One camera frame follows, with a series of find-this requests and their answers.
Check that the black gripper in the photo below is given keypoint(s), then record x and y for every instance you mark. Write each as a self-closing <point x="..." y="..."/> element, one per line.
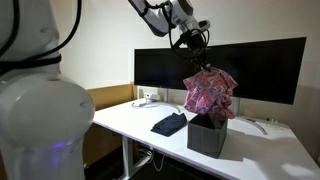
<point x="196" y="43"/>

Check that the pink floral cloth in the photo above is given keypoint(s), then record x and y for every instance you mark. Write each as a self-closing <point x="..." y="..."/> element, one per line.
<point x="209" y="92"/>

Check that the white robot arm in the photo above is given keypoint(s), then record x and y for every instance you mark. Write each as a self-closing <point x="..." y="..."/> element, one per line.
<point x="43" y="115"/>

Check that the dark navy folded cloth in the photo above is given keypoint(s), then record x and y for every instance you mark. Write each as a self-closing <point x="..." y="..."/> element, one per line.
<point x="170" y="125"/>

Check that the dark grey fabric box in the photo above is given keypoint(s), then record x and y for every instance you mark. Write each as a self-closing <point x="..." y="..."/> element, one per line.
<point x="206" y="134"/>

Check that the brown cardboard box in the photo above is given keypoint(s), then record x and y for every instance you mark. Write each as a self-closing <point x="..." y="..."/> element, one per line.
<point x="99" y="141"/>

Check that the left black monitor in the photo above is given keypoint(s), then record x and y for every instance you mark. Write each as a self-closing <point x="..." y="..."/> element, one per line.
<point x="161" y="68"/>

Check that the black monitor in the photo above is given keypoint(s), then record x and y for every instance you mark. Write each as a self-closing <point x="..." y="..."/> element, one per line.
<point x="264" y="70"/>
<point x="161" y="68"/>

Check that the right black monitor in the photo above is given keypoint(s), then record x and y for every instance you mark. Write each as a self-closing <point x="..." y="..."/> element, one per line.
<point x="264" y="70"/>

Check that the white power strip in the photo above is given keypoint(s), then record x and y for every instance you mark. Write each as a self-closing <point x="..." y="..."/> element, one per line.
<point x="152" y="97"/>

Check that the curved silver monitor stand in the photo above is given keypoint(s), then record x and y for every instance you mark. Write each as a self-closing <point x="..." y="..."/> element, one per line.
<point x="236" y="110"/>

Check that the white desk leg frame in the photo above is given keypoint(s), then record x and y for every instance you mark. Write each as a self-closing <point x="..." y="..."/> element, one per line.
<point x="130" y="168"/>

